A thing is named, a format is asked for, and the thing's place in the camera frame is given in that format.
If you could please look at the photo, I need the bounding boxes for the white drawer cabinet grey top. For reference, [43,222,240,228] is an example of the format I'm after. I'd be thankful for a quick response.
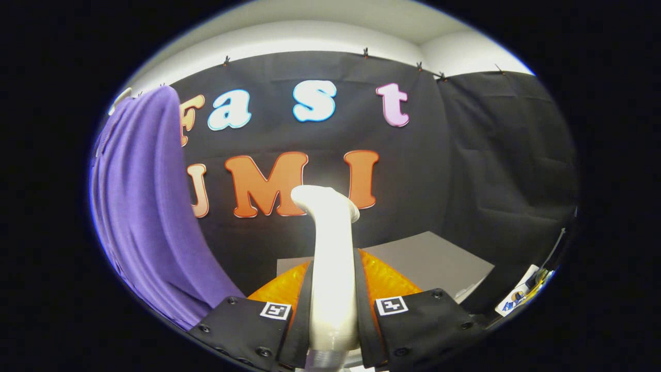
[276,231,495,305]

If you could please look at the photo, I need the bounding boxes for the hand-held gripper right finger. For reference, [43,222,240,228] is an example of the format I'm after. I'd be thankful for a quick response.
[353,248,486,371]

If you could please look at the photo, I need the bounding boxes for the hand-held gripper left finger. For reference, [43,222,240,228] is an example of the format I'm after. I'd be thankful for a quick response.
[187,260,314,371]

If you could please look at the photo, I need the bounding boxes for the purple corduroy jacket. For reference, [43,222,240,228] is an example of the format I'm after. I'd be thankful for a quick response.
[89,86,246,331]

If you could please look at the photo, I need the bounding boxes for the white garment steamer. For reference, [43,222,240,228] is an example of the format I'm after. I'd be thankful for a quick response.
[291,185,361,371]

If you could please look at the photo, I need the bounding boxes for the white tray with tools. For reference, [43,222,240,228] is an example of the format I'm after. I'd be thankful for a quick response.
[495,265,556,317]

